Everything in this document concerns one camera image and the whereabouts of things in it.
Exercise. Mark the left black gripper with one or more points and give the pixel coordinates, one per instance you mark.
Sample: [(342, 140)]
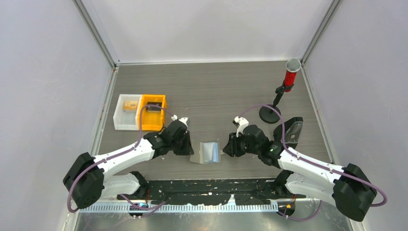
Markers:
[(187, 149)]

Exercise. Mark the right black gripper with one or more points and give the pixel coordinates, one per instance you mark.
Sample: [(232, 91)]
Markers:
[(232, 148)]

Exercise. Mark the blue grey card holder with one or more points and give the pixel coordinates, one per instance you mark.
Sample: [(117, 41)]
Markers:
[(206, 153)]

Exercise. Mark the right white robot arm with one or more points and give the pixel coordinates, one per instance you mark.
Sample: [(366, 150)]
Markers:
[(346, 188)]

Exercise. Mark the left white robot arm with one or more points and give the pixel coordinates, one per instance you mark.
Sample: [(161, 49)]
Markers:
[(93, 177)]

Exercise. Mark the black card in orange bin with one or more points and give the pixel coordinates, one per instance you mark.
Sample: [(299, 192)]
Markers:
[(154, 107)]

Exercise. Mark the tan card in white bin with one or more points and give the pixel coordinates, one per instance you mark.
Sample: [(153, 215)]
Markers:
[(130, 106)]

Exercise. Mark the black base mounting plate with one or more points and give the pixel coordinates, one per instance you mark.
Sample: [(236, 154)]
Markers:
[(213, 192)]

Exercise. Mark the orange plastic bin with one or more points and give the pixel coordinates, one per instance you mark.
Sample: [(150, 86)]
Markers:
[(150, 118)]

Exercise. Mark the red microphone on black stand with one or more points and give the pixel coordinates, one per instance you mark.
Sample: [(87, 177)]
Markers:
[(272, 116)]

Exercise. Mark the white plastic bin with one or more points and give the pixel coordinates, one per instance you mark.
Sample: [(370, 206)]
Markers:
[(126, 119)]

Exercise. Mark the black stand with clear plate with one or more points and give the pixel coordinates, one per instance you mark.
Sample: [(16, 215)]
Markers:
[(290, 130)]

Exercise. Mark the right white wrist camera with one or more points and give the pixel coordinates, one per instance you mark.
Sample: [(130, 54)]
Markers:
[(241, 123)]

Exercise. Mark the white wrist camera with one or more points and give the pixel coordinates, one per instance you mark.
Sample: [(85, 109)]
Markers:
[(184, 120), (241, 123)]

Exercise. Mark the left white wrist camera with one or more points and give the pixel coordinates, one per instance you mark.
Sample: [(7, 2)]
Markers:
[(184, 120)]

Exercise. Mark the slotted metal rail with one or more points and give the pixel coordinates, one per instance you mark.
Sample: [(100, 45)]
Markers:
[(228, 207)]

